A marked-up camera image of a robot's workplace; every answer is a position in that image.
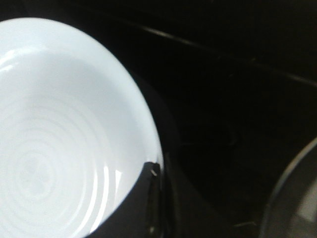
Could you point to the light blue plate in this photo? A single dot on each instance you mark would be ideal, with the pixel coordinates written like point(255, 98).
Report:
point(75, 131)

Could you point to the black glass gas stove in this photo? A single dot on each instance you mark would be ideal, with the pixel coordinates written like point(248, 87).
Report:
point(232, 85)

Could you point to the black frying pan mint handle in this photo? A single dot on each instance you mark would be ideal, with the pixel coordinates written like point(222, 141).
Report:
point(141, 213)

